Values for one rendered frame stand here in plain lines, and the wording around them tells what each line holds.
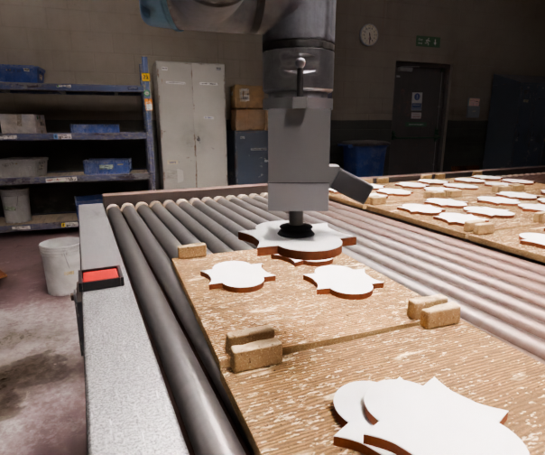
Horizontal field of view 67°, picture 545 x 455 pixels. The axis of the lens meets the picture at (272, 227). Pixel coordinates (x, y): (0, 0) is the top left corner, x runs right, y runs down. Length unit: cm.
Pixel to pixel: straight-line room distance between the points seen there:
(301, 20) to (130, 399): 43
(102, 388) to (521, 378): 46
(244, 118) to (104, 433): 518
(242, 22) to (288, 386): 37
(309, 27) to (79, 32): 541
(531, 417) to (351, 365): 18
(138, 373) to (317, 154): 33
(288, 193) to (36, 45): 547
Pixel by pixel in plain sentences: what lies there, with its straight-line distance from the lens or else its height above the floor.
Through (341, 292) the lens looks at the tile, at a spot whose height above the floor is 95.
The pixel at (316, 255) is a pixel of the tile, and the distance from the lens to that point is 42.
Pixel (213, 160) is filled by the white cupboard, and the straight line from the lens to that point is 528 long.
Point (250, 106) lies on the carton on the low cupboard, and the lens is 552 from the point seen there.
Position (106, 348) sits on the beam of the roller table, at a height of 92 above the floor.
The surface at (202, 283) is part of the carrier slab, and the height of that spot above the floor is 94.
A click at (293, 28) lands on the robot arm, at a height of 129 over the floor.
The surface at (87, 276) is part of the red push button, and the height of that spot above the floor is 93.
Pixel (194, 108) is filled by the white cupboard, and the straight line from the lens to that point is 523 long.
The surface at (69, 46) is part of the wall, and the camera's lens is 578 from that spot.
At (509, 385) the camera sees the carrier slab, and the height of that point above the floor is 94.
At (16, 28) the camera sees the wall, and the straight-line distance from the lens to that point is 587.
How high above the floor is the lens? 120
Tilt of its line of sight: 14 degrees down
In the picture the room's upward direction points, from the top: straight up
